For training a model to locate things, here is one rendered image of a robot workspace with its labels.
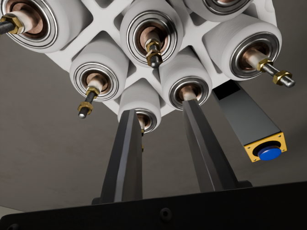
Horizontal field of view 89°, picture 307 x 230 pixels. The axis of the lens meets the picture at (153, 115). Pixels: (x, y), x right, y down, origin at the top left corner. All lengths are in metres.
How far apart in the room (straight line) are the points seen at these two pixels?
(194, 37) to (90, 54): 0.19
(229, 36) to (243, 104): 0.18
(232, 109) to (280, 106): 0.44
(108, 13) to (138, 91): 0.15
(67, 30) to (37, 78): 0.41
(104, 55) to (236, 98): 0.33
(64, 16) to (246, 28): 0.26
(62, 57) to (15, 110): 0.48
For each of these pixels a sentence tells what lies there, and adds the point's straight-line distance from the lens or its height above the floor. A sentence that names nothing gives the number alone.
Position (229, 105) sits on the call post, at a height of 0.19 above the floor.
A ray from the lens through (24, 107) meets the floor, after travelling 0.79.
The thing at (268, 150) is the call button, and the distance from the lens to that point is 0.38.
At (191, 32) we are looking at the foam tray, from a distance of 0.34.
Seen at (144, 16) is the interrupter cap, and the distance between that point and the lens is 0.25.
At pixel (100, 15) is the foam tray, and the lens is 0.33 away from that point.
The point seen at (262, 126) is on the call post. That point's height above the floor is 0.29.
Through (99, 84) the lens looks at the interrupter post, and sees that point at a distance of 0.28.
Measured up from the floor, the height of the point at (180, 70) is 0.24.
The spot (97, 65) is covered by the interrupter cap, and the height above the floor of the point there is 0.25.
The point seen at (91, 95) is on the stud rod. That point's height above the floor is 0.30.
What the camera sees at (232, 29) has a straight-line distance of 0.32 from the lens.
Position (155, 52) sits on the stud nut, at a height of 0.33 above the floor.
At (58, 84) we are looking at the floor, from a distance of 0.65.
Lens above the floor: 0.50
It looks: 49 degrees down
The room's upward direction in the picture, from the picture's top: 176 degrees clockwise
